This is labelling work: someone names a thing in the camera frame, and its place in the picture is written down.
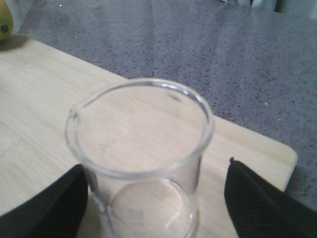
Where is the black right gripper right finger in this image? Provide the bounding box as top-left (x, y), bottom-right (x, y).
top-left (224, 158), bottom-right (317, 238)

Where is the wooden cutting board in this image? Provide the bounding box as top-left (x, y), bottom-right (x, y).
top-left (0, 34), bottom-right (298, 238)

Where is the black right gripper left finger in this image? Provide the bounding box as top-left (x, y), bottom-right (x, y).
top-left (0, 165), bottom-right (88, 238)

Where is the yellow lemon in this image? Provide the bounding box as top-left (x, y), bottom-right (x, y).
top-left (0, 0), bottom-right (13, 42)

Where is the grey curtain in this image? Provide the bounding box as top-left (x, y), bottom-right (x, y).
top-left (221, 0), bottom-right (317, 19)

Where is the clear glass beaker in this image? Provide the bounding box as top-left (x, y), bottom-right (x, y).
top-left (65, 78), bottom-right (214, 238)

